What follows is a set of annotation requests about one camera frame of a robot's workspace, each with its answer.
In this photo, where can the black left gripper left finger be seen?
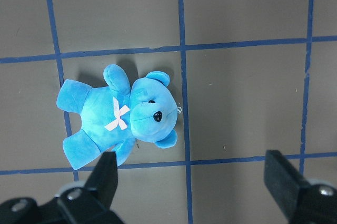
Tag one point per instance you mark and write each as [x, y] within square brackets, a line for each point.
[86, 203]

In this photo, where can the blue plush teddy bear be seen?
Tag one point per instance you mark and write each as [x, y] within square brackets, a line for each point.
[116, 116]

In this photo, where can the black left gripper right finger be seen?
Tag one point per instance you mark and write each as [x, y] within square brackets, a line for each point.
[301, 200]

